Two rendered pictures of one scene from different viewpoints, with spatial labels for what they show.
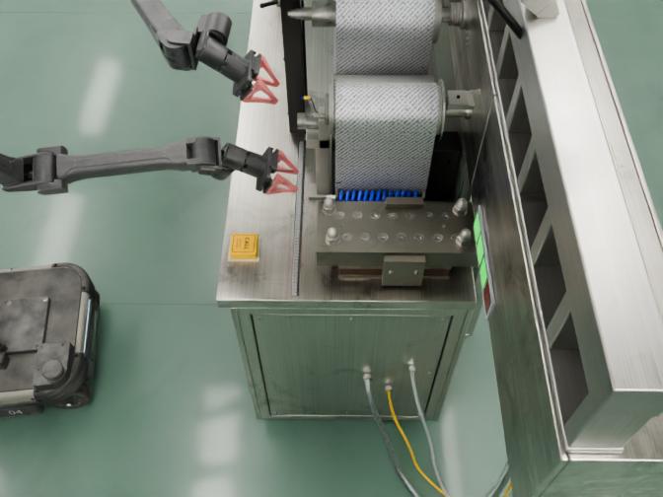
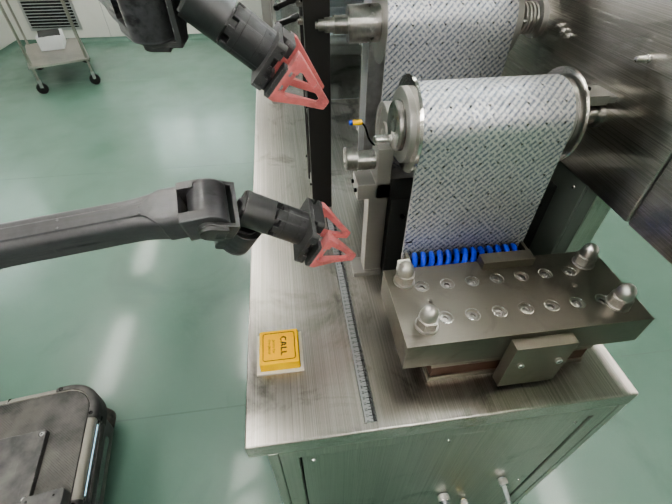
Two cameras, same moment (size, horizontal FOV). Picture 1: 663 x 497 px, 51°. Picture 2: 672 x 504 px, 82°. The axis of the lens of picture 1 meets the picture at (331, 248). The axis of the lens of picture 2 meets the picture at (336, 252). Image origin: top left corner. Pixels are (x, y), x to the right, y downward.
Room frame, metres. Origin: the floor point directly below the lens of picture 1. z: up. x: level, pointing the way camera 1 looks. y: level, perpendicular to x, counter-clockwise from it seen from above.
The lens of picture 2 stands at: (0.66, 0.19, 1.52)
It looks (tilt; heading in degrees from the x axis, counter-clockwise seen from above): 43 degrees down; 351
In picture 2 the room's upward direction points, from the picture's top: straight up
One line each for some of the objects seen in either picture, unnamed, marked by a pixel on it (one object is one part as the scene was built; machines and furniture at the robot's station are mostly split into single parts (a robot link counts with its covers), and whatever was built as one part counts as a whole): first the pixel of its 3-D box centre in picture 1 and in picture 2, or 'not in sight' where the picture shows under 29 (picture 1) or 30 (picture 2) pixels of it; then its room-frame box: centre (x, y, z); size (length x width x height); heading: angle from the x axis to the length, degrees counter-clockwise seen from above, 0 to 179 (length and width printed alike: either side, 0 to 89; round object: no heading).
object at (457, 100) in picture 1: (460, 99); (590, 93); (1.21, -0.30, 1.28); 0.06 x 0.05 x 0.02; 89
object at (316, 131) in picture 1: (317, 155); (367, 213); (1.25, 0.04, 1.05); 0.06 x 0.05 x 0.31; 89
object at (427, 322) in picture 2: (332, 235); (428, 316); (0.99, 0.00, 1.05); 0.04 x 0.04 x 0.04
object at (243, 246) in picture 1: (244, 246); (279, 349); (1.06, 0.23, 0.91); 0.07 x 0.07 x 0.02; 89
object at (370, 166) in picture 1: (382, 167); (474, 210); (1.15, -0.13, 1.12); 0.23 x 0.01 x 0.18; 89
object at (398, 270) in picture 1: (403, 271); (533, 361); (0.94, -0.18, 0.96); 0.10 x 0.03 x 0.11; 89
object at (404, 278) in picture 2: (329, 204); (405, 272); (1.09, 0.01, 1.05); 0.04 x 0.04 x 0.04
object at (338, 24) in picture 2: (300, 13); (331, 24); (1.47, 0.08, 1.33); 0.06 x 0.03 x 0.03; 89
